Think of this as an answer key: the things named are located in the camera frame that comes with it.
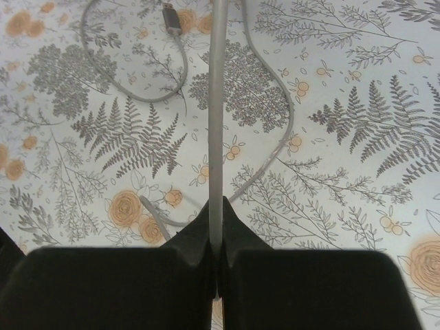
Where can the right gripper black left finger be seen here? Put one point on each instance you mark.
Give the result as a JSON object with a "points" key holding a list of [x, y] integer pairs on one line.
{"points": [[166, 287]]}

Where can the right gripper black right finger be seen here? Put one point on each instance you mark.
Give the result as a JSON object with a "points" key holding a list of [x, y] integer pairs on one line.
{"points": [[267, 288]]}

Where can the floral table mat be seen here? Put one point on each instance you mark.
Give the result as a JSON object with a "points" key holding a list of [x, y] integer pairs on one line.
{"points": [[330, 126]]}

